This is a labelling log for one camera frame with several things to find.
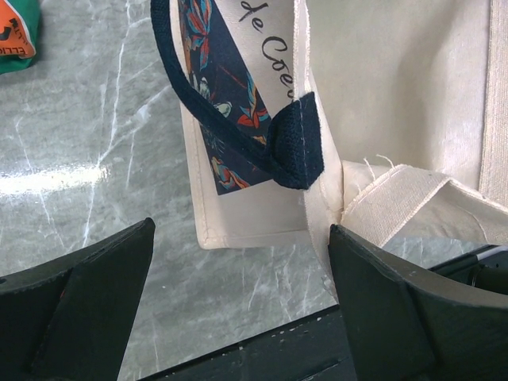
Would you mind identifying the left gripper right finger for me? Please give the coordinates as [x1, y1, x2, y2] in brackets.
[329, 225, 507, 380]

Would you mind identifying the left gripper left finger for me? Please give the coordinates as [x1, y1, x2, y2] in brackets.
[1, 218, 156, 380]

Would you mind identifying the beige canvas tote bag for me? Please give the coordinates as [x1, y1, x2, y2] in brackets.
[151, 1, 507, 269]

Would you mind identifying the green folded t-shirt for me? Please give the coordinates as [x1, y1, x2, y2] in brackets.
[0, 0, 40, 74]

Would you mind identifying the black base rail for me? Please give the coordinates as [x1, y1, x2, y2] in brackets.
[155, 304, 360, 380]

